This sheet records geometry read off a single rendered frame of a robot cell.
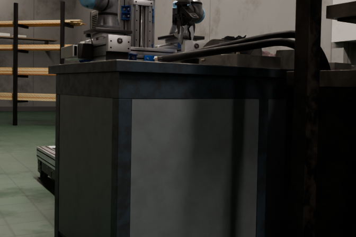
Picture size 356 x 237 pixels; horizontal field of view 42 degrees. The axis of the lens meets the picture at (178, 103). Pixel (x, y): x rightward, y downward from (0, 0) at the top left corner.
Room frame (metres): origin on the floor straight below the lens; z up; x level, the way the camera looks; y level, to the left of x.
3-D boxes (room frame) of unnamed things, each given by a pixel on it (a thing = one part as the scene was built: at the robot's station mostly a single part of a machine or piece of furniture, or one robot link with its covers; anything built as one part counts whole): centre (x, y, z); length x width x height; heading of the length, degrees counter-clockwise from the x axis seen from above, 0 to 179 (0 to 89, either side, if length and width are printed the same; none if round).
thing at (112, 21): (2.72, 0.42, 1.09); 0.15 x 0.15 x 0.10
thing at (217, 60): (2.23, -0.22, 0.87); 0.50 x 0.26 x 0.14; 34
